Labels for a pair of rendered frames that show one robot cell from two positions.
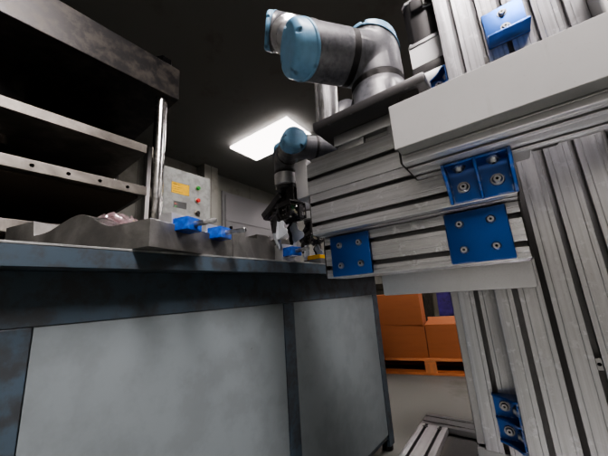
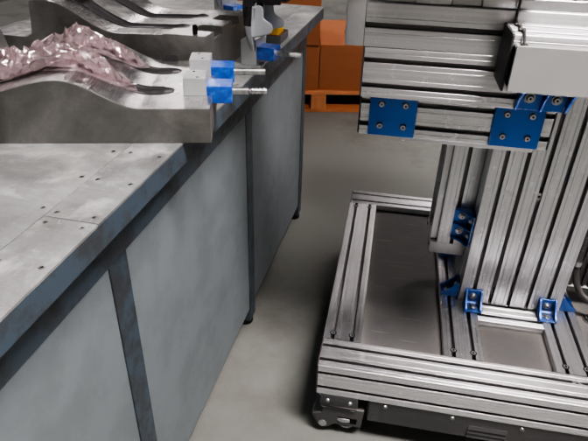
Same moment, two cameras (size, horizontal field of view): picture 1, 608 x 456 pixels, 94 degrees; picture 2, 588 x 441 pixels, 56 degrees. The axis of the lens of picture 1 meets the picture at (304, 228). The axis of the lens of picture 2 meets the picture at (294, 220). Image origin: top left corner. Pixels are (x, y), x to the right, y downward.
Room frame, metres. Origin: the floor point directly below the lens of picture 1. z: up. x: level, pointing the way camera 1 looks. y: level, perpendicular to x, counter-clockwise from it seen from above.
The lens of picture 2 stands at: (-0.24, 0.51, 1.14)
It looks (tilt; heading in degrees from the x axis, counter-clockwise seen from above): 31 degrees down; 334
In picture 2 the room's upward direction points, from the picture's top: 2 degrees clockwise
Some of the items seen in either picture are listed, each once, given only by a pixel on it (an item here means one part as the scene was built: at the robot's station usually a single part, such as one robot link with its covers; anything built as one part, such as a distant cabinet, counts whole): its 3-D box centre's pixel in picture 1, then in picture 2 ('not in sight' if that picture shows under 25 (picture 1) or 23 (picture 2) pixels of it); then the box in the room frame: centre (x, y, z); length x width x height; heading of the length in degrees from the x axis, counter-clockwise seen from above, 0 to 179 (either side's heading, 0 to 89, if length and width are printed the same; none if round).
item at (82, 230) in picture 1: (122, 243); (62, 80); (0.73, 0.48, 0.86); 0.50 x 0.26 x 0.11; 69
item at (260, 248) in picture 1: (219, 252); (121, 24); (1.06, 0.32, 0.87); 0.50 x 0.26 x 0.14; 52
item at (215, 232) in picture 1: (223, 232); (228, 71); (0.69, 0.20, 0.86); 0.13 x 0.05 x 0.05; 69
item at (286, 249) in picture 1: (294, 251); (272, 52); (0.88, 0.03, 0.83); 0.13 x 0.05 x 0.05; 46
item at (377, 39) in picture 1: (371, 61); not in sight; (0.55, -0.18, 1.20); 0.13 x 0.12 x 0.14; 106
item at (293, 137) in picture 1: (296, 146); not in sight; (0.80, 0.01, 1.14); 0.11 x 0.11 x 0.08; 16
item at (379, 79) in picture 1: (380, 105); not in sight; (0.56, -0.19, 1.09); 0.15 x 0.15 x 0.10
